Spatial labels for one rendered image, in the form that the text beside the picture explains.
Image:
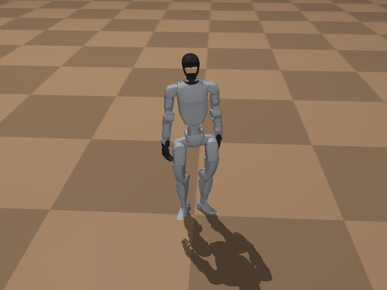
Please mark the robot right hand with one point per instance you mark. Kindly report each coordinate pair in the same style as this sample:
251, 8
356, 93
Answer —
165, 150

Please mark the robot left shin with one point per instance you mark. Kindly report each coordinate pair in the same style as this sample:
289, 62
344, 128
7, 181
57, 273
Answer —
205, 187

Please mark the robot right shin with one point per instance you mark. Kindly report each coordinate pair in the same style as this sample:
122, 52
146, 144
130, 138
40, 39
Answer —
182, 190

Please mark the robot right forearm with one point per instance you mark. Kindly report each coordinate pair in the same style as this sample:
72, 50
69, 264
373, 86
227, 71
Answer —
166, 132

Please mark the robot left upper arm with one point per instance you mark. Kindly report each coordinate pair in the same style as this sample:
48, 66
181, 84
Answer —
214, 98

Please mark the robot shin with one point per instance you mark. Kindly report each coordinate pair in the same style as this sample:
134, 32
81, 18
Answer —
205, 187
182, 190

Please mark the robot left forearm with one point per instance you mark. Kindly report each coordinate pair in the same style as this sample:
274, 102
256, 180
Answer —
217, 125

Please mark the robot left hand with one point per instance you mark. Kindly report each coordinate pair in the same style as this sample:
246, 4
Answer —
219, 138

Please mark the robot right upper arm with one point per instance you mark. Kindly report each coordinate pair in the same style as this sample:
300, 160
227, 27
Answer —
170, 92

